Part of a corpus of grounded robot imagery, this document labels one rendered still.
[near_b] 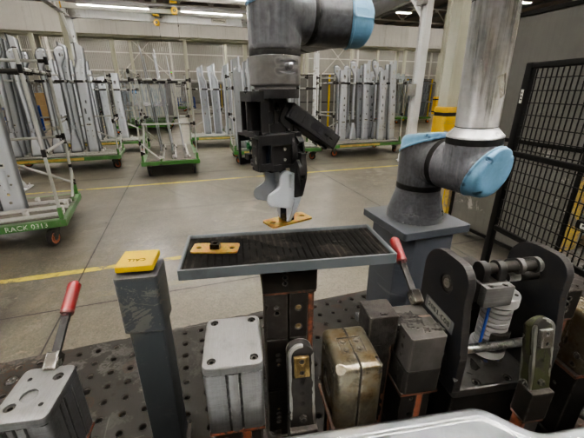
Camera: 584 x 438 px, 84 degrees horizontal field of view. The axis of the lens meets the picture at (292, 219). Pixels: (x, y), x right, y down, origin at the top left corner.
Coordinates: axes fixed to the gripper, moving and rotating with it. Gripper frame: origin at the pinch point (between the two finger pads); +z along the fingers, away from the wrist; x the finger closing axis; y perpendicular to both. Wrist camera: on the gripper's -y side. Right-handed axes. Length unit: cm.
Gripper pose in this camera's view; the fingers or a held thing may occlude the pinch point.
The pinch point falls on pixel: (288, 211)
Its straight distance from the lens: 57.3
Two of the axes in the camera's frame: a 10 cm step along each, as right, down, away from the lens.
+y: -8.3, 2.1, -5.2
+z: 0.0, 9.3, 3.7
